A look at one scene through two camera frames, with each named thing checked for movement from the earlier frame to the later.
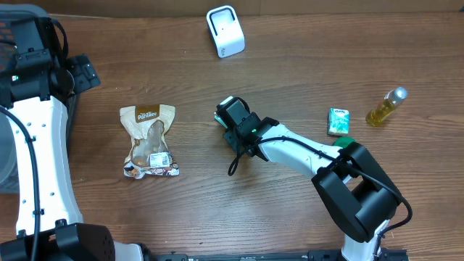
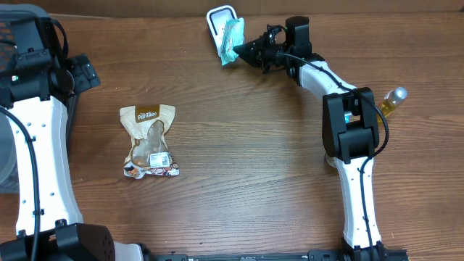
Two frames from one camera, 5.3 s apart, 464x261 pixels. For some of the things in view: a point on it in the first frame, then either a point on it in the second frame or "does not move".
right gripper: x=233 y=139 to x=257 y=51
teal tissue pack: x=228 y=112 to x=233 y=36
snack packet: x=148 y=125 does not move
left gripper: x=85 y=74 does not move
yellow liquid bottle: x=391 y=100 does not move
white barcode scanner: x=227 y=31 does not move
